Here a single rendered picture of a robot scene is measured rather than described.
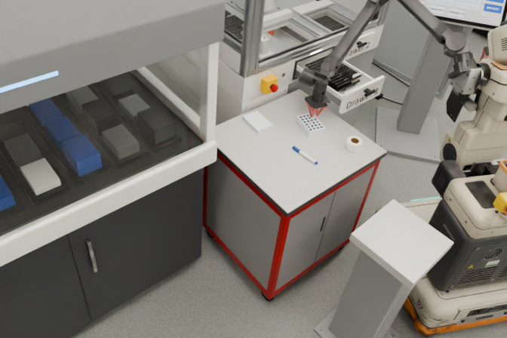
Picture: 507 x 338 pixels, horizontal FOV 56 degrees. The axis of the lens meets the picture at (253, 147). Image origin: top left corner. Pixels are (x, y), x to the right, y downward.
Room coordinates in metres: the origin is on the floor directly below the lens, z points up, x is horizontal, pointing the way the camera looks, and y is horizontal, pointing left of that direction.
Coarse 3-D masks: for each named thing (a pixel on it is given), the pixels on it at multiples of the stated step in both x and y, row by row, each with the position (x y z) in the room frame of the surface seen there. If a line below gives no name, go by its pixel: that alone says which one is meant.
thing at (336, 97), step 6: (318, 54) 2.19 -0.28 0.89; (324, 54) 2.22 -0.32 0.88; (306, 60) 2.12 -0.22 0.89; (312, 60) 2.15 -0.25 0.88; (300, 66) 2.09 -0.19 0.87; (348, 66) 2.12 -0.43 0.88; (354, 66) 2.11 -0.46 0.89; (300, 72) 2.03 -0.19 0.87; (360, 78) 2.06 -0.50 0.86; (366, 78) 2.04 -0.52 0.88; (372, 78) 2.02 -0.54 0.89; (360, 84) 2.04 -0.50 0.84; (330, 90) 1.88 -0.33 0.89; (342, 90) 1.97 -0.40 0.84; (330, 96) 1.88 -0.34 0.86; (336, 96) 1.85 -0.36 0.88; (342, 96) 1.84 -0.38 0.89; (336, 102) 1.85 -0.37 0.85
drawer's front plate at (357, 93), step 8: (376, 80) 1.95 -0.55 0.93; (384, 80) 2.00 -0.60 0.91; (360, 88) 1.87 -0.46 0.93; (368, 88) 1.91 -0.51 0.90; (344, 96) 1.80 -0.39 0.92; (352, 96) 1.83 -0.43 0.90; (360, 96) 1.88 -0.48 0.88; (368, 96) 1.93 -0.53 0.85; (376, 96) 1.98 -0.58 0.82; (344, 104) 1.80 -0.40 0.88; (360, 104) 1.89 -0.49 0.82; (344, 112) 1.81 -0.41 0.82
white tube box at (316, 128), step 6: (306, 114) 1.80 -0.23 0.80; (300, 120) 1.74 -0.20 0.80; (306, 120) 1.75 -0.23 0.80; (312, 120) 1.76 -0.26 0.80; (318, 120) 1.76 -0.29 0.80; (300, 126) 1.73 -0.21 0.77; (306, 126) 1.71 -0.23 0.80; (312, 126) 1.72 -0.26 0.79; (318, 126) 1.72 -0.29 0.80; (306, 132) 1.69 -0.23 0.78; (312, 132) 1.68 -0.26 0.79; (318, 132) 1.69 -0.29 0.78
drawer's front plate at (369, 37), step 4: (368, 32) 2.43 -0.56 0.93; (372, 32) 2.43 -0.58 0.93; (360, 36) 2.37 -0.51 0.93; (364, 36) 2.38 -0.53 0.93; (368, 36) 2.41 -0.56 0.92; (372, 36) 2.43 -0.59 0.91; (360, 40) 2.36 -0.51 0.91; (364, 40) 2.39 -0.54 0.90; (368, 40) 2.41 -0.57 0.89; (372, 40) 2.44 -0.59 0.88; (356, 44) 2.34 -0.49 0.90; (368, 44) 2.42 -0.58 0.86; (372, 44) 2.45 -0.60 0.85; (352, 48) 2.32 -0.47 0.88; (356, 48) 2.35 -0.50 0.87; (360, 48) 2.37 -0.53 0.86; (364, 48) 2.40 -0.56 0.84; (368, 48) 2.43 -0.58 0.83; (352, 52) 2.33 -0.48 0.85; (356, 52) 2.35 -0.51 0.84; (360, 52) 2.38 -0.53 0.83; (348, 56) 2.31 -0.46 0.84; (352, 56) 2.34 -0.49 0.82
